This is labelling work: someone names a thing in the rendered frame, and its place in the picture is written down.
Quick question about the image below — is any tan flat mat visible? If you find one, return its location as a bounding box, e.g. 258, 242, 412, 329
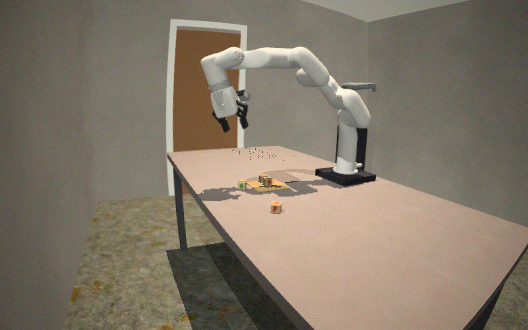
247, 179, 291, 192

